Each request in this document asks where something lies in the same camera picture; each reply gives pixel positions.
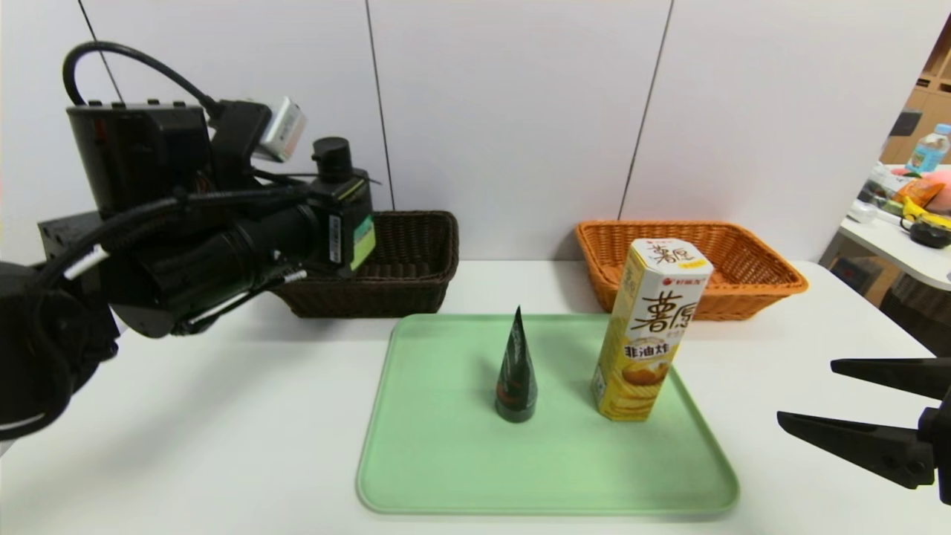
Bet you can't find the dark green rectangular bottle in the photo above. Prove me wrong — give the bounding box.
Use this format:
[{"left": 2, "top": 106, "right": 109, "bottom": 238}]
[{"left": 311, "top": 137, "right": 377, "bottom": 273}]

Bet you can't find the orange wicker basket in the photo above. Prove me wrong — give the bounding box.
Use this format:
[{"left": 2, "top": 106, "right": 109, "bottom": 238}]
[{"left": 576, "top": 220, "right": 809, "bottom": 322}]

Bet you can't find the yellow item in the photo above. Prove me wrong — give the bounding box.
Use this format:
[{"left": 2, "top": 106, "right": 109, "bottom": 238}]
[{"left": 900, "top": 196, "right": 951, "bottom": 230}]

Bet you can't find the black camera cable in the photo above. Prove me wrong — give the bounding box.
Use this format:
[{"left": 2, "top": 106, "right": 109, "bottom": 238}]
[{"left": 62, "top": 41, "right": 224, "bottom": 120}]

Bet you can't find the dark chair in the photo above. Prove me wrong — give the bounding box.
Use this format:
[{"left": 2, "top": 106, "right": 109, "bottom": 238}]
[{"left": 880, "top": 273, "right": 951, "bottom": 356}]

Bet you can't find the dark brown wicker basket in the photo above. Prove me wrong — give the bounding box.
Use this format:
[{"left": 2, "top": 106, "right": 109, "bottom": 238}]
[{"left": 271, "top": 210, "right": 460, "bottom": 320}]

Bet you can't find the yellow potato chips box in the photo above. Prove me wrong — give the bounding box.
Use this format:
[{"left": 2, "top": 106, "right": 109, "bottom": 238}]
[{"left": 591, "top": 238, "right": 714, "bottom": 423}]

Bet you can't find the black wrist harness cable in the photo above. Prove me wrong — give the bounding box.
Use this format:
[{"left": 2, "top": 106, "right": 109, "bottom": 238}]
[{"left": 30, "top": 186, "right": 313, "bottom": 298}]

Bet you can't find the wooden cabinet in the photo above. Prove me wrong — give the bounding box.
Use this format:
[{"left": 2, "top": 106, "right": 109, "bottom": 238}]
[{"left": 880, "top": 13, "right": 951, "bottom": 166}]

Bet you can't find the white side table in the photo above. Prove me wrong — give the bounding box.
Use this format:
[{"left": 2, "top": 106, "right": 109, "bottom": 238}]
[{"left": 819, "top": 197, "right": 951, "bottom": 292}]

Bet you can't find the orange snack bag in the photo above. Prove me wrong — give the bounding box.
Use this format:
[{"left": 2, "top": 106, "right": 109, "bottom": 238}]
[{"left": 894, "top": 180, "right": 946, "bottom": 208}]

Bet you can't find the clear water bottle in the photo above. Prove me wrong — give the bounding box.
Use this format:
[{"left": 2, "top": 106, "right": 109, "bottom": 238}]
[{"left": 907, "top": 123, "right": 951, "bottom": 174}]

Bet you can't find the dark green cone tube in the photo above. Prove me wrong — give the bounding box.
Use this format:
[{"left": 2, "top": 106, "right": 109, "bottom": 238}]
[{"left": 495, "top": 305, "right": 539, "bottom": 424}]

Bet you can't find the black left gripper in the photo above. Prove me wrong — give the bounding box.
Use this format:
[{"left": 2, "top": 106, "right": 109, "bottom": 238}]
[{"left": 234, "top": 169, "right": 377, "bottom": 285}]

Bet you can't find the black round object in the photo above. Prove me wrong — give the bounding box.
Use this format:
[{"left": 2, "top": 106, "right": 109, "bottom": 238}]
[{"left": 908, "top": 221, "right": 951, "bottom": 249}]

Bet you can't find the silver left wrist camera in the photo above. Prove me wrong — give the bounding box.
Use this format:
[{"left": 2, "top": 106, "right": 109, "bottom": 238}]
[{"left": 255, "top": 97, "right": 308, "bottom": 163}]

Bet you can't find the light green plastic tray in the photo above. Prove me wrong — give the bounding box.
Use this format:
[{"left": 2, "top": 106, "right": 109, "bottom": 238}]
[{"left": 356, "top": 313, "right": 741, "bottom": 516}]

